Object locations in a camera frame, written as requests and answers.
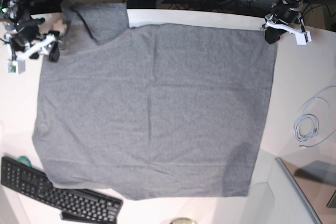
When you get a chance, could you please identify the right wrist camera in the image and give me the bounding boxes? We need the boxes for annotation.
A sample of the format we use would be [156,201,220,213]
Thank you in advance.
[7,59,26,74]

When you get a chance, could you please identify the coiled white cable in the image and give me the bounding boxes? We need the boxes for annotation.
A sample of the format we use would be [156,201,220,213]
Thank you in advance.
[292,86,336,148]

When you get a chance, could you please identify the grey monitor edge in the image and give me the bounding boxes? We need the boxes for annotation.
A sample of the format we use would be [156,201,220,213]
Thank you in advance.
[277,158,335,223]

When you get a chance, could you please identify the green tape roll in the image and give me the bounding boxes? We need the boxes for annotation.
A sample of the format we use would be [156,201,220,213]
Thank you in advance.
[16,156,32,167]

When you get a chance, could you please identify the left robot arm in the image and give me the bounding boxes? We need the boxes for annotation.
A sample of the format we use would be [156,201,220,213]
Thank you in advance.
[261,0,312,45]

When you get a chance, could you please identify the grey t-shirt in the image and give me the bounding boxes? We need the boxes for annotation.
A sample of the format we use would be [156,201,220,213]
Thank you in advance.
[32,3,276,200]

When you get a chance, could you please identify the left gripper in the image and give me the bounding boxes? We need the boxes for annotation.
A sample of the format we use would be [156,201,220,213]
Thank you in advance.
[265,12,299,45]

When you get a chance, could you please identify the black keyboard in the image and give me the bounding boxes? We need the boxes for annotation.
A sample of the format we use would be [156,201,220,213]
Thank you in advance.
[1,156,123,223]

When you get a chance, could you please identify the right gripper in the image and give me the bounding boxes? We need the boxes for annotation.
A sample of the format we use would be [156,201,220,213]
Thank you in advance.
[10,31,60,62]

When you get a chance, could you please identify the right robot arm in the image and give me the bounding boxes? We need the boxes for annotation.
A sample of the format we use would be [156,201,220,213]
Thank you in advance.
[1,0,64,63]

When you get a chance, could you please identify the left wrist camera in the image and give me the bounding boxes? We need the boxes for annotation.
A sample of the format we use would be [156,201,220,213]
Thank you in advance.
[295,30,312,46]

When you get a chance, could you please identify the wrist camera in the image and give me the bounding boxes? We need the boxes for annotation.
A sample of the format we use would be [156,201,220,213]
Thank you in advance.
[7,59,26,74]
[295,30,312,46]

